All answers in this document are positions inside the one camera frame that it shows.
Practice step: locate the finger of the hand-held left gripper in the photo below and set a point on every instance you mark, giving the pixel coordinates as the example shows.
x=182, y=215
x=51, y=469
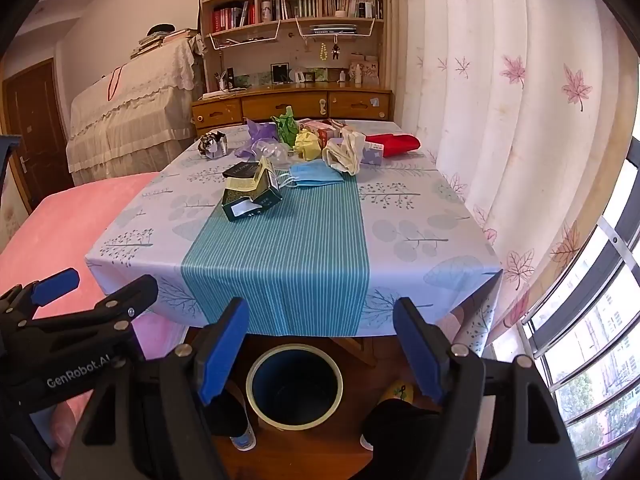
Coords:
x=55, y=285
x=135, y=295

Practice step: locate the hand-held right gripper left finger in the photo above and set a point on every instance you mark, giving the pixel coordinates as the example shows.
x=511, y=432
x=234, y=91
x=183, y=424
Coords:
x=222, y=355

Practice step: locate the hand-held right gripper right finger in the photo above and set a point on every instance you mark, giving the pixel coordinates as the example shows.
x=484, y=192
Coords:
x=417, y=355

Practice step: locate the blue bin with cream rim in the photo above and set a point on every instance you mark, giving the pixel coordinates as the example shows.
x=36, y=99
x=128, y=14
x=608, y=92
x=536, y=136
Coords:
x=295, y=385

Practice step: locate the black box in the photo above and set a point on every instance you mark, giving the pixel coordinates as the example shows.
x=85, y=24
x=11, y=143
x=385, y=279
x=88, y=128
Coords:
x=242, y=169

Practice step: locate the blue face mask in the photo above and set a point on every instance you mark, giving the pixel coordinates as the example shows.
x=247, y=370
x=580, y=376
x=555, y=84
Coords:
x=312, y=174

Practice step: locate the purple plastic bag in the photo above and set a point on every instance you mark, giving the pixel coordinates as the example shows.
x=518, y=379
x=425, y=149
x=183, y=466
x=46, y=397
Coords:
x=260, y=132

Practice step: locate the lavender and white box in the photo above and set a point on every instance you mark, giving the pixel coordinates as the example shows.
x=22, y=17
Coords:
x=372, y=154

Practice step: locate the yellow paper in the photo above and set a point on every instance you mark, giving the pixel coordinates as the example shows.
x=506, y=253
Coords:
x=307, y=147

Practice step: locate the green paper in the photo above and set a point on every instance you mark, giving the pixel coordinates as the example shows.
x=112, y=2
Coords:
x=286, y=127

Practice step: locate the yellow slipper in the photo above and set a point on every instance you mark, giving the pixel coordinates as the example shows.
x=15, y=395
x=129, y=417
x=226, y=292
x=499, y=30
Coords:
x=397, y=392

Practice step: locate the pink blanket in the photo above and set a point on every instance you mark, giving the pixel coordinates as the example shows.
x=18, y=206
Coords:
x=55, y=240

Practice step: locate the person's left shoe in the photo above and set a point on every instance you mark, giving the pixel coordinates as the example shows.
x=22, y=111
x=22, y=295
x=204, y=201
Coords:
x=243, y=441

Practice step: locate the person's shoe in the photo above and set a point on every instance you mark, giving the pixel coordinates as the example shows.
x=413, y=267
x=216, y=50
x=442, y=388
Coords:
x=367, y=444
x=243, y=441

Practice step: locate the person's right shoe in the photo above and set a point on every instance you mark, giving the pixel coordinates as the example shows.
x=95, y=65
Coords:
x=367, y=444

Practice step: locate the table with patterned tablecloth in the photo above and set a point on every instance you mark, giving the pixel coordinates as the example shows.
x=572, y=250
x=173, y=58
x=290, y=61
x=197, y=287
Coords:
x=280, y=260

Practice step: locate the dark green gold carton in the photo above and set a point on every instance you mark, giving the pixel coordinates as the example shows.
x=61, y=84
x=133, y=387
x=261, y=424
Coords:
x=250, y=195

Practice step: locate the brown wooden door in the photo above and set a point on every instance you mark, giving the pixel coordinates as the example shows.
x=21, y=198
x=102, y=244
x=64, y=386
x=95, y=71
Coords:
x=35, y=125

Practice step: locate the black white crumpled wrapper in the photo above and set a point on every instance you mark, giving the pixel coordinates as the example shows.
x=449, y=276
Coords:
x=212, y=144

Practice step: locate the piano under lace cover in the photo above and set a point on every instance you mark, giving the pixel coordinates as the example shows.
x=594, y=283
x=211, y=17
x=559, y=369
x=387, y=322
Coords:
x=130, y=115

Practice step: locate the window with metal bars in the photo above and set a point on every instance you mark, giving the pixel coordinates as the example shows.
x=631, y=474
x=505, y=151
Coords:
x=600, y=320

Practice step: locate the clear plastic cup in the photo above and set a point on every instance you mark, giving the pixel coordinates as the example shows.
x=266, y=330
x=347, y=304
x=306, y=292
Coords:
x=270, y=150

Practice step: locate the red folded paper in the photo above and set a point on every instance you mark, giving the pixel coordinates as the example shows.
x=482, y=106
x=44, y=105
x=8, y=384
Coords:
x=397, y=144

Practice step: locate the wooden desk with drawers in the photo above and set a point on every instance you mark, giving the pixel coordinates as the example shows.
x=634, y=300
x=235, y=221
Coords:
x=280, y=106

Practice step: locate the red and pink carton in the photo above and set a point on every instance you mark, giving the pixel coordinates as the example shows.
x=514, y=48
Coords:
x=325, y=130

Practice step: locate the stack of books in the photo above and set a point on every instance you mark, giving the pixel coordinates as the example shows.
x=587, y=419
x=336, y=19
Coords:
x=160, y=40

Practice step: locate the white curtain with pink leaves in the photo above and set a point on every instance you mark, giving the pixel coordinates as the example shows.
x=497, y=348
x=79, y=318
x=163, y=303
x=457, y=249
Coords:
x=500, y=110

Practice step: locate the wooden bookshelf hutch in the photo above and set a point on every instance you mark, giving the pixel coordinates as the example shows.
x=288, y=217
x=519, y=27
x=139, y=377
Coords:
x=255, y=60

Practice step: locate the row of upright books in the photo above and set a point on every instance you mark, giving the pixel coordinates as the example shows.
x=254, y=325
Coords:
x=300, y=5

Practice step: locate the wooden table frame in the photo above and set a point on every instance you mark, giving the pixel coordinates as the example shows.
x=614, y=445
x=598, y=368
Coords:
x=357, y=347

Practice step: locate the black picture frame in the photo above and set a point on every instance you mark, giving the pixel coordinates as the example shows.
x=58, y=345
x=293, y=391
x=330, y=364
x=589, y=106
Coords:
x=280, y=73

